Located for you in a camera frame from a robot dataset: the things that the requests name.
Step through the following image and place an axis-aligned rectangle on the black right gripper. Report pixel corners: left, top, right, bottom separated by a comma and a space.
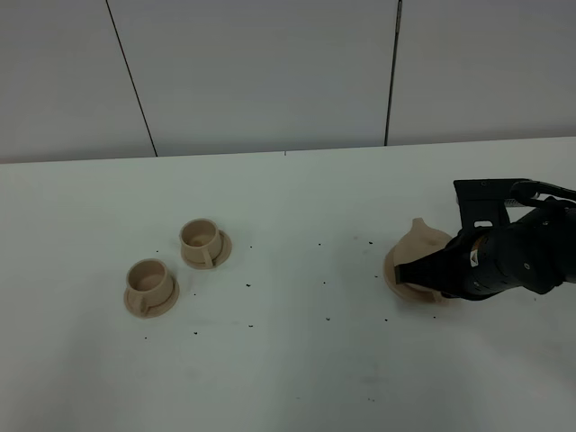
395, 208, 575, 301

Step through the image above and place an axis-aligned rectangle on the beige teapot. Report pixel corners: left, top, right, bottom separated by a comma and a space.
393, 217, 453, 287

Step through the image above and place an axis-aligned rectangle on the beige round teapot tray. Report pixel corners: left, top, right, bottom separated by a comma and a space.
383, 247, 457, 306

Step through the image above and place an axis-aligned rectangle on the beige far teacup with saucer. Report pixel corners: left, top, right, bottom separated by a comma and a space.
179, 219, 232, 270

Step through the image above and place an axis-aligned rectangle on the beige teacup with saucer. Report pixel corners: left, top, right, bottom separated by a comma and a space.
123, 258, 180, 319
179, 219, 232, 270

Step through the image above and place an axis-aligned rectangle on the beige near teacup with saucer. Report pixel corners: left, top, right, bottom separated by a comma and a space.
123, 258, 180, 319

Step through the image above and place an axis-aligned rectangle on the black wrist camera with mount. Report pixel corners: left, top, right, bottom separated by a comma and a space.
453, 178, 524, 234

